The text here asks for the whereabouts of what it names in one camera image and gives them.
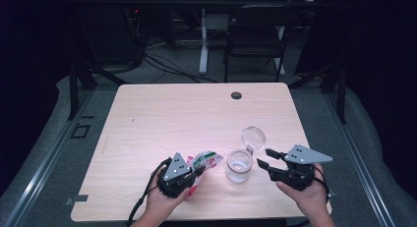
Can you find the black folding chair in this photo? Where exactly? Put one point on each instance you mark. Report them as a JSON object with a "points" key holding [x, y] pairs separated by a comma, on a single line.
{"points": [[259, 27]]}

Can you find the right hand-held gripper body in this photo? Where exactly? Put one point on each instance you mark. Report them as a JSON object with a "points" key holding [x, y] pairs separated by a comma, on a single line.
{"points": [[301, 173]]}

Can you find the black tape strip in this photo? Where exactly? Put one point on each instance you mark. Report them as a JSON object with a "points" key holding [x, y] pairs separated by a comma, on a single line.
{"points": [[87, 117]]}

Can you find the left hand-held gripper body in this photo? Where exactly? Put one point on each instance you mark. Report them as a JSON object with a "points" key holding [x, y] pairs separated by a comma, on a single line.
{"points": [[175, 169]]}

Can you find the black metal stand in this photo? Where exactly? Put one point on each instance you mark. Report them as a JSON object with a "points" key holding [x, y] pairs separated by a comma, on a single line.
{"points": [[342, 96], [73, 89]]}

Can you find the black tape square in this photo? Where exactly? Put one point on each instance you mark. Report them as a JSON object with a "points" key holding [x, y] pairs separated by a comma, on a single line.
{"points": [[72, 132]]}

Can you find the dark round table grommet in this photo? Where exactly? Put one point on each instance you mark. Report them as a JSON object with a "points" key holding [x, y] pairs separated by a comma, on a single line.
{"points": [[236, 95]]}

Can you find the aluminium floor rail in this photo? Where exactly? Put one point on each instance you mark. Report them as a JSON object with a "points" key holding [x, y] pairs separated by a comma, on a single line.
{"points": [[364, 174], [36, 184]]}

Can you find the person's right hand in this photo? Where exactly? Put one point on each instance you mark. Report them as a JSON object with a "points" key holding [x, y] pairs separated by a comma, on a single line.
{"points": [[311, 200]]}

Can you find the person's left hand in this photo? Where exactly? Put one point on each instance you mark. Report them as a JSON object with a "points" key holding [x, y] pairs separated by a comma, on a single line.
{"points": [[160, 204]]}

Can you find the grey tape piece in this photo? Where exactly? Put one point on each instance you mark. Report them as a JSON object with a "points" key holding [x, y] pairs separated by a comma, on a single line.
{"points": [[77, 199], [332, 192]]}

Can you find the pink printed plastic bag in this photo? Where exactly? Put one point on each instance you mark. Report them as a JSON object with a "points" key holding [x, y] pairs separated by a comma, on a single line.
{"points": [[208, 159]]}

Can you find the white desk leg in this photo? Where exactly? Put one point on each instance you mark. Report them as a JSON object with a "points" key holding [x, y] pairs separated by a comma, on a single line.
{"points": [[203, 50]]}

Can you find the grey box under desk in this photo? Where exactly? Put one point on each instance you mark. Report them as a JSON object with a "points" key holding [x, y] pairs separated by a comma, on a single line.
{"points": [[217, 22]]}

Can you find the clear glass jar with lid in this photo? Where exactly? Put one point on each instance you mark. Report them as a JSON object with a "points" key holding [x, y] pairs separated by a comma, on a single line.
{"points": [[238, 168]]}

